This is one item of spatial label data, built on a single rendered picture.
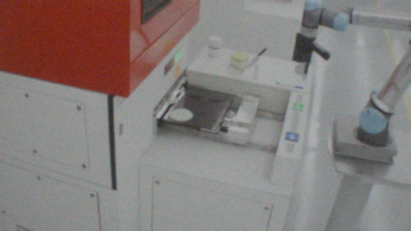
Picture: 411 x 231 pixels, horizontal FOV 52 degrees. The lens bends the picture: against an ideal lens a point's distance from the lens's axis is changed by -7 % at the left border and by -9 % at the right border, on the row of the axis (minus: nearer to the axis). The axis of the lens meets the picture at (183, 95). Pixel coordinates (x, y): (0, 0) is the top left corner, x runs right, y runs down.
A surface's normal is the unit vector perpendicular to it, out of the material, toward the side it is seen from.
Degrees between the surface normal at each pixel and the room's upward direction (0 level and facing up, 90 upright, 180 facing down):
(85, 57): 90
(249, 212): 90
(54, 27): 90
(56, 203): 90
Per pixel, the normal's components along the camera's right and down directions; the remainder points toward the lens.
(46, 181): -0.31, 0.44
